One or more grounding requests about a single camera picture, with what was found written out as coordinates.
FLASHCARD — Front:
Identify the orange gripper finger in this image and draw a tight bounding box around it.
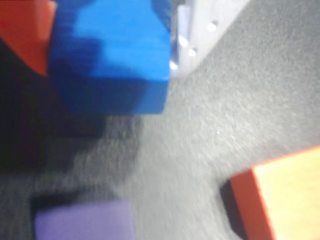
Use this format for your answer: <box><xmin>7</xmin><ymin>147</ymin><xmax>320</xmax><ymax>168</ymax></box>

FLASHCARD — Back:
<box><xmin>0</xmin><ymin>0</ymin><xmax>58</xmax><ymax>77</ymax></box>

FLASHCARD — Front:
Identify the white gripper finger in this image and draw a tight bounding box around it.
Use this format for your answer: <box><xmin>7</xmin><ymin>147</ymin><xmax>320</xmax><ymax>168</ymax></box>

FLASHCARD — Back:
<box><xmin>169</xmin><ymin>0</ymin><xmax>251</xmax><ymax>79</ymax></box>

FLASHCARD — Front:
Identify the purple wooden cube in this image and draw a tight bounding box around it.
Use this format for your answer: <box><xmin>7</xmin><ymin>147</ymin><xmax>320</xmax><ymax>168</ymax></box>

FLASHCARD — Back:
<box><xmin>33</xmin><ymin>199</ymin><xmax>137</xmax><ymax>240</ymax></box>

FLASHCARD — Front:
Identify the blue wooden cube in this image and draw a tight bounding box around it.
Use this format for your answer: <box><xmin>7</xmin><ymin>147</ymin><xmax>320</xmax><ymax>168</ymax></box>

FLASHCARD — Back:
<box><xmin>47</xmin><ymin>0</ymin><xmax>172</xmax><ymax>115</ymax></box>

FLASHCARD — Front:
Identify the black table mat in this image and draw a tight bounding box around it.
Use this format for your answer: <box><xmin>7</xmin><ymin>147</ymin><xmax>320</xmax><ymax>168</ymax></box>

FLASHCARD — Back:
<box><xmin>0</xmin><ymin>0</ymin><xmax>320</xmax><ymax>240</ymax></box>

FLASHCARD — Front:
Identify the orange wooden cube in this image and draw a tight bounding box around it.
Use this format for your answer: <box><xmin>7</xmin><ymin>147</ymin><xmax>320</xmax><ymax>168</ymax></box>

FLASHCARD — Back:
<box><xmin>229</xmin><ymin>144</ymin><xmax>320</xmax><ymax>240</ymax></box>

